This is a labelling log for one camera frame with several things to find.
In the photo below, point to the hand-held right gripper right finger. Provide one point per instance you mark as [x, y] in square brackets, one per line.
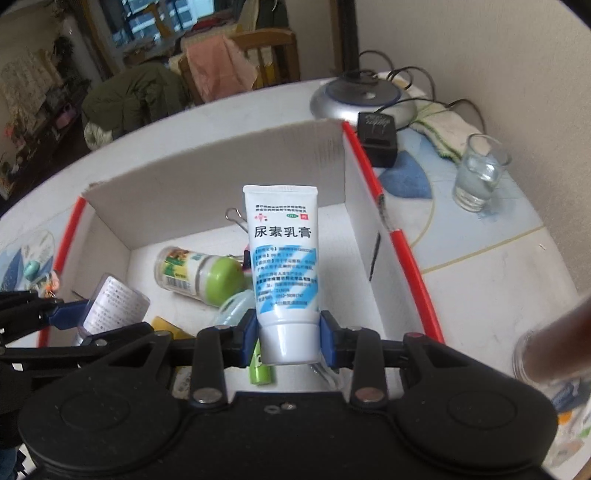
[327, 339]

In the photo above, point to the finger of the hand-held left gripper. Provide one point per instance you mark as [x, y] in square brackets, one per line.
[120, 334]
[67, 314]

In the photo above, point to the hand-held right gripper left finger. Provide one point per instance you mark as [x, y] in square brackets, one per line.
[249, 337]

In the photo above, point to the silver spray bottle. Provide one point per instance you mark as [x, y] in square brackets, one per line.
[115, 304]

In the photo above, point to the green lip balm stick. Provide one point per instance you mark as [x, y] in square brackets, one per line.
[261, 367]

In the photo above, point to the yellow small carton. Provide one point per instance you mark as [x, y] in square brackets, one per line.
[168, 326]

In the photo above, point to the white cream tube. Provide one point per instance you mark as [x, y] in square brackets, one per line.
[284, 277]

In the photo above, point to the red cardboard box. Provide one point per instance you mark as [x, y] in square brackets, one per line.
[221, 175]

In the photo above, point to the small mint green gadget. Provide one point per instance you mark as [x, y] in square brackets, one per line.
[32, 270]

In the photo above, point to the green-capped jar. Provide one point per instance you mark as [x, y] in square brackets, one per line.
[203, 274]

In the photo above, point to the floral cushion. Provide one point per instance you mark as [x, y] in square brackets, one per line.
[99, 134]

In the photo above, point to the dark wooden cabinet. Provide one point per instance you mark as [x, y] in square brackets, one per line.
[55, 115]

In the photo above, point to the black power adapter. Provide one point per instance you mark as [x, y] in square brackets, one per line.
[376, 138]

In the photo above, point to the green jacket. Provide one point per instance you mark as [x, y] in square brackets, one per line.
[131, 99]

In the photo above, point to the glass of water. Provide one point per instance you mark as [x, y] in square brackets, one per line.
[480, 173]

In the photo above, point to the brown bottle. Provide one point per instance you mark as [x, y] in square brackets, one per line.
[554, 348]

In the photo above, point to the silver lamp base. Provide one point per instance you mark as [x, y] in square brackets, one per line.
[360, 99]

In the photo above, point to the white knitted towel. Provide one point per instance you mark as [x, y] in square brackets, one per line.
[445, 127]

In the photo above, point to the pink cloth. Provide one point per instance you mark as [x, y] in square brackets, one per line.
[221, 69]

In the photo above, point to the wooden chair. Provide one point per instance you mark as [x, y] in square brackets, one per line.
[272, 50]

